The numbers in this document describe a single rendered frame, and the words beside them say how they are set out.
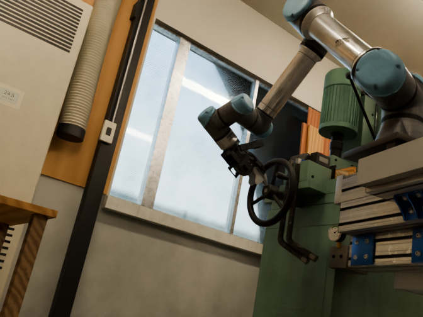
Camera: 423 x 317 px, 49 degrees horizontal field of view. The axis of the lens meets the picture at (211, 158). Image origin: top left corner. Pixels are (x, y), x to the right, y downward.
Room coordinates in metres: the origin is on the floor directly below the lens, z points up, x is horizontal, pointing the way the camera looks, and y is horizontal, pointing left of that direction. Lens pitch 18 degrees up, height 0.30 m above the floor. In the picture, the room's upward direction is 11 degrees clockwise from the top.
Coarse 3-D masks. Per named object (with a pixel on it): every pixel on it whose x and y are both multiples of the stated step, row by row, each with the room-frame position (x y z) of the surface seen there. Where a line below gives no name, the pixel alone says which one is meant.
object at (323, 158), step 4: (316, 152) 1.78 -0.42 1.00; (296, 156) 1.84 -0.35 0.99; (300, 156) 1.82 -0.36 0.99; (304, 156) 1.80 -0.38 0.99; (308, 156) 1.81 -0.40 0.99; (312, 156) 1.80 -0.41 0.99; (316, 156) 1.78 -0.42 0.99; (320, 156) 1.78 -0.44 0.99; (324, 156) 1.79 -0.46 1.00; (304, 160) 1.79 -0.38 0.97; (312, 160) 1.79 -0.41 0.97; (316, 160) 1.77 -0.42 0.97; (320, 160) 1.78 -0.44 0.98; (324, 160) 1.79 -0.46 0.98; (328, 160) 1.81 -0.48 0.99; (320, 164) 1.79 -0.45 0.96; (324, 164) 1.80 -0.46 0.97; (328, 164) 1.81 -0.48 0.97; (328, 168) 1.81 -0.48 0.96
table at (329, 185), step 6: (330, 180) 1.77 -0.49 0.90; (282, 186) 1.88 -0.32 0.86; (300, 186) 1.78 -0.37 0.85; (306, 186) 1.75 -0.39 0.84; (312, 186) 1.74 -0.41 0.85; (318, 186) 1.76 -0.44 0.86; (324, 186) 1.78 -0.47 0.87; (330, 186) 1.77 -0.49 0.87; (300, 192) 1.84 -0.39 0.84; (306, 192) 1.82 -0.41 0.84; (312, 192) 1.81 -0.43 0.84; (318, 192) 1.79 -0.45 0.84; (324, 192) 1.78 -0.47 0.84; (330, 192) 1.76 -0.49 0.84; (270, 204) 2.14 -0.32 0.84
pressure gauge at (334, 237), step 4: (336, 224) 1.64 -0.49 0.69; (332, 228) 1.65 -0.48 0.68; (336, 228) 1.64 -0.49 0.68; (328, 232) 1.67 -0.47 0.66; (332, 232) 1.65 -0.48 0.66; (336, 232) 1.64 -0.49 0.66; (332, 236) 1.65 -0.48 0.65; (336, 236) 1.64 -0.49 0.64; (340, 236) 1.62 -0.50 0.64; (344, 236) 1.63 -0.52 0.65; (332, 240) 1.65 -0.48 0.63; (336, 240) 1.63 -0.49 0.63; (340, 240) 1.64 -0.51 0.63; (340, 244) 1.65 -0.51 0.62
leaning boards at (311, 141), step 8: (312, 112) 3.57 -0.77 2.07; (312, 120) 3.57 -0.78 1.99; (304, 128) 3.48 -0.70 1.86; (312, 128) 3.50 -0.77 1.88; (304, 136) 3.48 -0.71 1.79; (312, 136) 3.50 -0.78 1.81; (320, 136) 3.55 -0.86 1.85; (304, 144) 3.49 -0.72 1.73; (312, 144) 3.50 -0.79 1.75; (320, 144) 3.55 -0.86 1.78; (328, 144) 3.65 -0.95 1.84; (304, 152) 3.49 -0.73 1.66; (312, 152) 3.50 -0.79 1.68; (328, 152) 3.65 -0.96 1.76
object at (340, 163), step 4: (328, 156) 1.95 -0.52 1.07; (332, 156) 1.93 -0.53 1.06; (332, 160) 1.93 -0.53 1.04; (336, 160) 1.93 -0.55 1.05; (340, 160) 1.95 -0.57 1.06; (344, 160) 1.97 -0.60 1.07; (332, 164) 1.93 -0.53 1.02; (336, 164) 1.94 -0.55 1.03; (340, 164) 1.95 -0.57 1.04; (344, 164) 1.97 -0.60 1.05; (348, 164) 1.98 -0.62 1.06; (352, 164) 1.99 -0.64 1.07; (336, 168) 1.94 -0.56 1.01; (340, 168) 1.95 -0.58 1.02
